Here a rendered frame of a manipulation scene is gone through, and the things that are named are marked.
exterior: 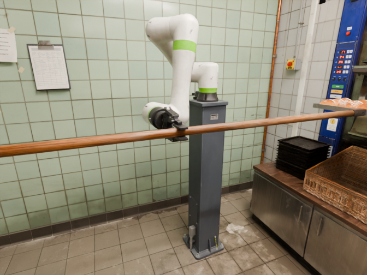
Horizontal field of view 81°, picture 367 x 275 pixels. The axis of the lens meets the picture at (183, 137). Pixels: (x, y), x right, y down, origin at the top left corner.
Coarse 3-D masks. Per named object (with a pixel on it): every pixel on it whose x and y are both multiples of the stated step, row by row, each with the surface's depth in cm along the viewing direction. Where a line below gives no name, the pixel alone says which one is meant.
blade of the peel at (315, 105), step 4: (316, 104) 132; (320, 104) 130; (320, 108) 130; (324, 108) 128; (328, 108) 125; (332, 108) 123; (336, 108) 121; (340, 108) 119; (344, 108) 118; (348, 108) 116
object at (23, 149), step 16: (336, 112) 101; (352, 112) 105; (176, 128) 71; (192, 128) 73; (208, 128) 75; (224, 128) 78; (240, 128) 81; (16, 144) 56; (32, 144) 56; (48, 144) 57; (64, 144) 59; (80, 144) 60; (96, 144) 62; (112, 144) 64
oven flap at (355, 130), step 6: (360, 120) 160; (366, 120) 157; (354, 126) 163; (360, 126) 159; (366, 126) 156; (348, 132) 164; (354, 132) 162; (360, 132) 158; (366, 132) 155; (366, 138) 153
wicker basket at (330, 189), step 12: (336, 156) 158; (348, 156) 164; (360, 156) 157; (312, 168) 151; (324, 168) 157; (336, 168) 162; (348, 168) 163; (360, 168) 156; (312, 180) 146; (324, 180) 138; (336, 180) 165; (348, 180) 162; (360, 180) 155; (312, 192) 147; (324, 192) 149; (336, 192) 132; (348, 192) 125; (360, 192) 149; (336, 204) 133; (348, 204) 126; (360, 204) 120; (360, 216) 121
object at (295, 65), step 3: (288, 60) 203; (291, 60) 201; (294, 60) 197; (297, 60) 198; (300, 60) 199; (294, 63) 198; (297, 63) 199; (291, 66) 201; (294, 66) 199; (297, 66) 199; (288, 69) 205; (291, 69) 202; (294, 69) 199; (297, 69) 201
